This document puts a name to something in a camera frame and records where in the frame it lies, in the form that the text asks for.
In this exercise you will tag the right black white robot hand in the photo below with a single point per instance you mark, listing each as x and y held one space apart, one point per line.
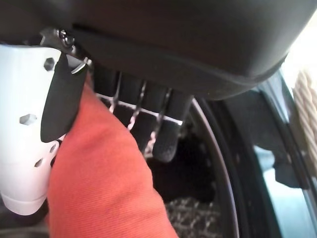
173 37

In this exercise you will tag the red cloth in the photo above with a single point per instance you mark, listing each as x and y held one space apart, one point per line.
104 178

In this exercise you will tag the grey front-load washing machine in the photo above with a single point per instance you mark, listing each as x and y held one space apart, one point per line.
247 161

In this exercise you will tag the white wicker laundry basket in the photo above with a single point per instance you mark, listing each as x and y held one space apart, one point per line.
305 119

